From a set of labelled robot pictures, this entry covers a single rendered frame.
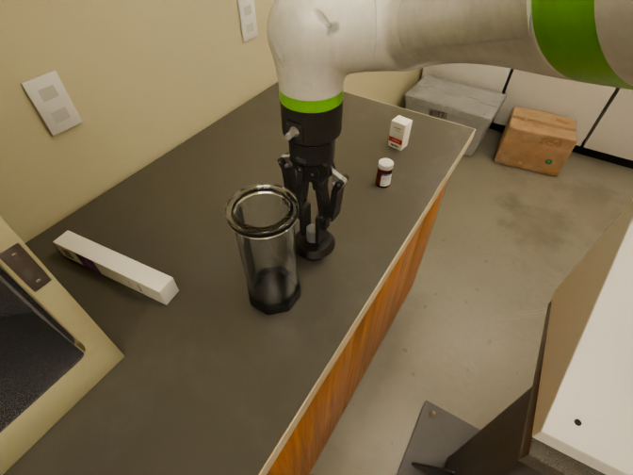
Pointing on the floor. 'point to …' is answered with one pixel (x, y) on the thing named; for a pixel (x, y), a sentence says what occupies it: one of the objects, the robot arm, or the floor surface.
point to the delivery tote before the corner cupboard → (456, 104)
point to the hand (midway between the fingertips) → (313, 223)
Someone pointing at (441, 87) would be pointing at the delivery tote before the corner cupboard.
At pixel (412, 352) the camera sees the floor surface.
